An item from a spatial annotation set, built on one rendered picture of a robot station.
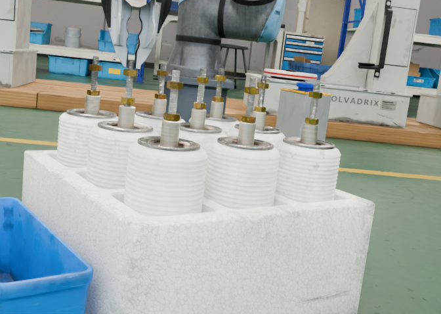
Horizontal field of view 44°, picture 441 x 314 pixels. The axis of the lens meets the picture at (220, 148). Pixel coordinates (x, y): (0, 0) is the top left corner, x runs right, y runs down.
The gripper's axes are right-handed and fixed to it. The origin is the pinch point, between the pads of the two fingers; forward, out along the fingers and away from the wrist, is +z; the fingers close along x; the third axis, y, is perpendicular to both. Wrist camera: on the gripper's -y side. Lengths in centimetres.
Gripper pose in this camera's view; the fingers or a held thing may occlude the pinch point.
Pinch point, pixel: (131, 57)
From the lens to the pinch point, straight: 76.8
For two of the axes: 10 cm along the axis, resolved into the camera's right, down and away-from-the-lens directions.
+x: 9.7, 0.7, 2.5
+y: 2.3, 1.9, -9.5
